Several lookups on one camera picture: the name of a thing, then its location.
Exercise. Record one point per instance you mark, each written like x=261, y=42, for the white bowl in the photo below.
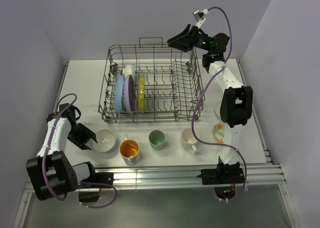
x=105, y=140
x=217, y=108
x=129, y=69

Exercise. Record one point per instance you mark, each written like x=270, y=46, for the lilac plastic plate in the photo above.
x=129, y=93

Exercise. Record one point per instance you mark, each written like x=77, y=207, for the aluminium frame rail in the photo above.
x=168, y=197

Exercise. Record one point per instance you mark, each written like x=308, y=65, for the blue plastic plate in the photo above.
x=118, y=94

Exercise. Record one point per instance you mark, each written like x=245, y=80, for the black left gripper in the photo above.
x=89, y=134

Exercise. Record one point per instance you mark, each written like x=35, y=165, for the floral mug orange inside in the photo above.
x=129, y=151

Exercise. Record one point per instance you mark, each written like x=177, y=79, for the green cup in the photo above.
x=157, y=139

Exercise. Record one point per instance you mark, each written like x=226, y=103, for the grey wire dish rack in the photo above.
x=173, y=82

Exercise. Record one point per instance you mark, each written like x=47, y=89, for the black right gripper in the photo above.
x=185, y=43

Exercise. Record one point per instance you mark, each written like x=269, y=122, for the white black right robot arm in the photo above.
x=235, y=108

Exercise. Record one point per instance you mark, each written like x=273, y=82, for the green polka-dot plate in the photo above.
x=141, y=92

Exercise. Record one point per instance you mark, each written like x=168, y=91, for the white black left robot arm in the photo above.
x=50, y=172

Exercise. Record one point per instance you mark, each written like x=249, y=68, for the cream white mug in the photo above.
x=188, y=140

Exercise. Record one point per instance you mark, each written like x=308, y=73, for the floral painted bowl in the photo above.
x=218, y=132

